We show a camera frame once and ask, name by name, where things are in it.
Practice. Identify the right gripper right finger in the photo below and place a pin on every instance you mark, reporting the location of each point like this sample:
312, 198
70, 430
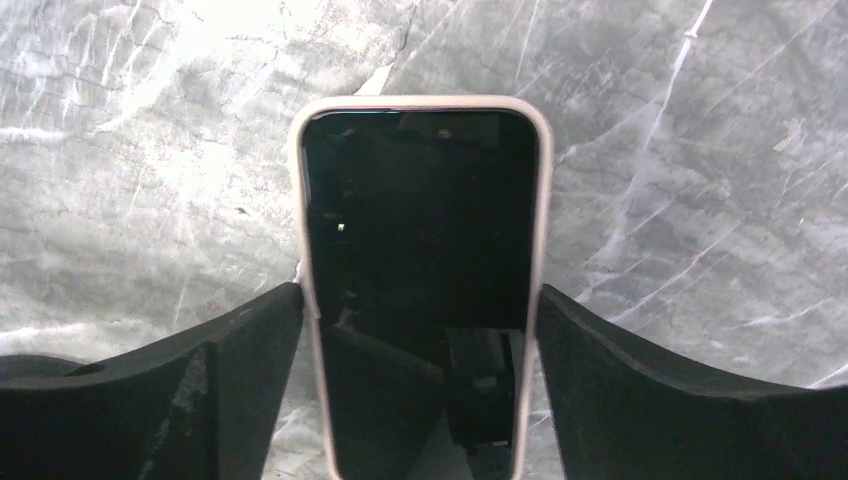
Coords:
626, 408

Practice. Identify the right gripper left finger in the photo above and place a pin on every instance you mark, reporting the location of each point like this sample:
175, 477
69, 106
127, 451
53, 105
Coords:
200, 404

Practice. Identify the phone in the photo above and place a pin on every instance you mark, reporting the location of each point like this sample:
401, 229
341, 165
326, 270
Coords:
421, 225

